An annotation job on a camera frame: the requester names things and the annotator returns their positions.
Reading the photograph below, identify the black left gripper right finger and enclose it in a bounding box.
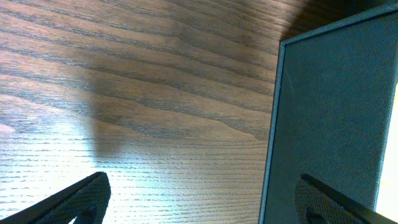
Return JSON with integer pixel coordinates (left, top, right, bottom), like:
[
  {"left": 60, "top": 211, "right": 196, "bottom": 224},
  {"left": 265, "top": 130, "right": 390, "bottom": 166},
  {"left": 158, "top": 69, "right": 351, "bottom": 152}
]
[{"left": 294, "top": 174, "right": 397, "bottom": 224}]

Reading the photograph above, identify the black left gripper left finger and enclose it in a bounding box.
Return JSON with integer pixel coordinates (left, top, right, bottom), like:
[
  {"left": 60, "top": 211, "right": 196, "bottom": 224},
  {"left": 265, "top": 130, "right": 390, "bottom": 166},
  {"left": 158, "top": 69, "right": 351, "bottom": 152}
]
[{"left": 1, "top": 172, "right": 111, "bottom": 224}]

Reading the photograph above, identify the dark green box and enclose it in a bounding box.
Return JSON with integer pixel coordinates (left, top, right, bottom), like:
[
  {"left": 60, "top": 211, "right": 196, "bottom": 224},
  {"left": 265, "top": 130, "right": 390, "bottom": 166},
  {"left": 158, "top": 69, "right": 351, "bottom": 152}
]
[{"left": 259, "top": 1, "right": 397, "bottom": 223}]

